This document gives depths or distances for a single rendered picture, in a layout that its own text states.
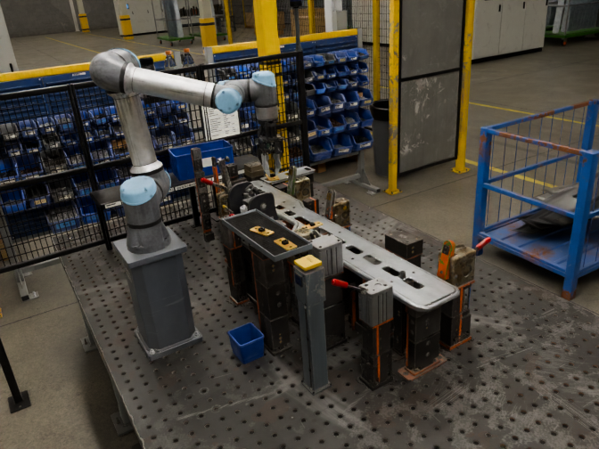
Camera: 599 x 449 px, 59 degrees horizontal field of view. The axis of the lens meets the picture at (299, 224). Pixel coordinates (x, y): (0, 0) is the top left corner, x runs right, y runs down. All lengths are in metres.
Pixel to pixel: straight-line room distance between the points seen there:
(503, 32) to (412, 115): 8.52
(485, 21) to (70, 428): 11.70
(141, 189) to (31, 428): 1.63
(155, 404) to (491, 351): 1.15
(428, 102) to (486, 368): 3.72
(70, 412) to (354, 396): 1.73
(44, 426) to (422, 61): 4.06
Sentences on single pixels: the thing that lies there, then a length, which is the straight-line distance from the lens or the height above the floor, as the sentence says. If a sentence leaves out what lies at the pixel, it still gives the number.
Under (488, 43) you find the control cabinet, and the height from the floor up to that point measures 0.40.
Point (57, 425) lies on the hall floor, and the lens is 3.05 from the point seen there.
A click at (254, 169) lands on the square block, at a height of 1.04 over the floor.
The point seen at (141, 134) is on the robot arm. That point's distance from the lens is 1.92.
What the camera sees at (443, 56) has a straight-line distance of 5.34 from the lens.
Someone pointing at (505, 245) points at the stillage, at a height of 0.18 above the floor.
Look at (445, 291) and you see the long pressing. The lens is 1.72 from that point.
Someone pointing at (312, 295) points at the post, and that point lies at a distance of 1.57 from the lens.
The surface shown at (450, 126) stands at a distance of 5.59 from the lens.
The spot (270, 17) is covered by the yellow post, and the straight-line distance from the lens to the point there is 3.11.
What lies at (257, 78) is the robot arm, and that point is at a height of 1.63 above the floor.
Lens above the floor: 1.90
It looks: 24 degrees down
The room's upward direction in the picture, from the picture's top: 4 degrees counter-clockwise
